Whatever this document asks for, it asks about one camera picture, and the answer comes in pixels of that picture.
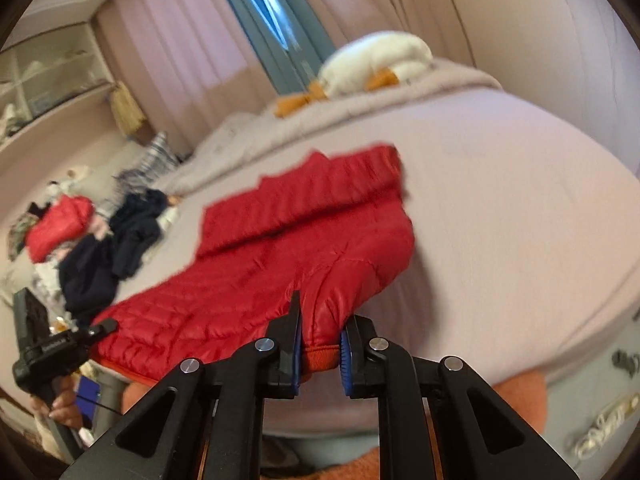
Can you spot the white folded garment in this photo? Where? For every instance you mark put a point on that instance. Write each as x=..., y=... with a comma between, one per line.
x=166, y=220

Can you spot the red down jacket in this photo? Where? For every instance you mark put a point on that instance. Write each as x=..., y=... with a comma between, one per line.
x=330, y=233

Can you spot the yellow hanging cloth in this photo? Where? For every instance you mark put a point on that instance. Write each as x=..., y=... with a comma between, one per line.
x=128, y=114

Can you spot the teal curtain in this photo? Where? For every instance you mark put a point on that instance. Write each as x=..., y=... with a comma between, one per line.
x=288, y=39

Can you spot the pink beige curtain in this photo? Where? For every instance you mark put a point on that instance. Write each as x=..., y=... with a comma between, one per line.
x=190, y=64

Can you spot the white goose plush toy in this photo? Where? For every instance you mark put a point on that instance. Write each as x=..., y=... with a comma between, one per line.
x=373, y=62

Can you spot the plaid pillow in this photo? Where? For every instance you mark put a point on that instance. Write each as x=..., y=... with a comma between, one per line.
x=157, y=160

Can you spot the pink bed sheet mattress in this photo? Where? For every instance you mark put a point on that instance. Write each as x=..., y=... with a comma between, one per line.
x=526, y=242

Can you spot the wall shelf cabinet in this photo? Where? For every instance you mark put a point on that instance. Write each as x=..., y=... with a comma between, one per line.
x=42, y=73

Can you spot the small plush toys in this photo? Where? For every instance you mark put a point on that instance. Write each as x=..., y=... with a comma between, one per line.
x=65, y=185

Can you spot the dark navy clothes pile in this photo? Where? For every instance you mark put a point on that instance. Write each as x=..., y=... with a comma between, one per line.
x=91, y=272

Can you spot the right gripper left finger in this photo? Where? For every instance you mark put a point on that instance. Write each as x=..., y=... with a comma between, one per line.
x=203, y=421

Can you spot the folded red puffer jacket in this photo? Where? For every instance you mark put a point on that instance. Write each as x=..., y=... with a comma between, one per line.
x=67, y=220

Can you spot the grey folded duvet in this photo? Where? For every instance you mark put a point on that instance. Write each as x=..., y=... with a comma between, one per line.
x=243, y=138

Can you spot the person's left hand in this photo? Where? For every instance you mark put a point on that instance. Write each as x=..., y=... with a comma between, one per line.
x=63, y=410

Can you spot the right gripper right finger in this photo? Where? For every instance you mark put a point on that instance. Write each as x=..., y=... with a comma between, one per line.
x=440, y=419

